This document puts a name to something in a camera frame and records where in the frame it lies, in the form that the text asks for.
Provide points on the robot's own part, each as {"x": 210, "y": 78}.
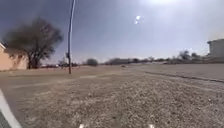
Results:
{"x": 81, "y": 126}
{"x": 151, "y": 126}

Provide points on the orange building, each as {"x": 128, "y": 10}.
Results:
{"x": 11, "y": 61}

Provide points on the grey-brown gravel ground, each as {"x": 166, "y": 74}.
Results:
{"x": 116, "y": 100}

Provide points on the large dark bare tree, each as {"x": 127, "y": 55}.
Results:
{"x": 35, "y": 40}

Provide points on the tall thin pole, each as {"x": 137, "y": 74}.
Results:
{"x": 70, "y": 40}

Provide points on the railway track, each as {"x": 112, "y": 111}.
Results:
{"x": 186, "y": 77}

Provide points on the pale building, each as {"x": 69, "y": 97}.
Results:
{"x": 216, "y": 50}

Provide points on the dark round bush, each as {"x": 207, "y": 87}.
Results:
{"x": 92, "y": 62}

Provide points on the row of distant trees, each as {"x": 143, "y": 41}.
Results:
{"x": 116, "y": 61}

